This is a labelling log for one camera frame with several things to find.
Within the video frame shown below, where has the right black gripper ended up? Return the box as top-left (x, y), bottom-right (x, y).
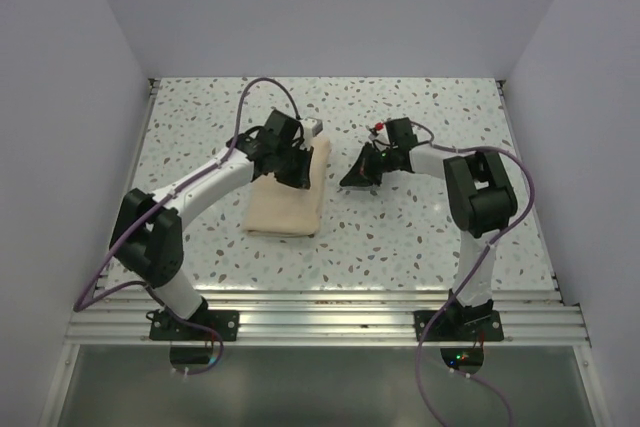
top-left (340, 142), bottom-right (397, 188)

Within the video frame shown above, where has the beige surgical cloth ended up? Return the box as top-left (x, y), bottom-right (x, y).
top-left (242, 135), bottom-right (332, 237)

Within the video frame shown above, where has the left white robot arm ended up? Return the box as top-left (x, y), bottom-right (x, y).
top-left (108, 110), bottom-right (322, 340)

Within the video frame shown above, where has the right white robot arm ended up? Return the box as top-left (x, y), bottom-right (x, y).
top-left (340, 117), bottom-right (518, 340)

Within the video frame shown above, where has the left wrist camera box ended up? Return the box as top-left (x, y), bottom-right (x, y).
top-left (301, 118), bottom-right (323, 139)

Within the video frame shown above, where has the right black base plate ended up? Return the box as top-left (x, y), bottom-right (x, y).
top-left (424, 309), bottom-right (505, 342)

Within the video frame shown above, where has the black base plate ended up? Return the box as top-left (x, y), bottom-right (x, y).
top-left (146, 310), bottom-right (240, 342)
top-left (424, 309), bottom-right (505, 342)

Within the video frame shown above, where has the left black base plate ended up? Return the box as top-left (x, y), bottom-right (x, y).
top-left (146, 310), bottom-right (240, 342)

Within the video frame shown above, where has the aluminium mounting rail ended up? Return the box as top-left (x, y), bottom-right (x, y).
top-left (64, 290), bottom-right (590, 347)

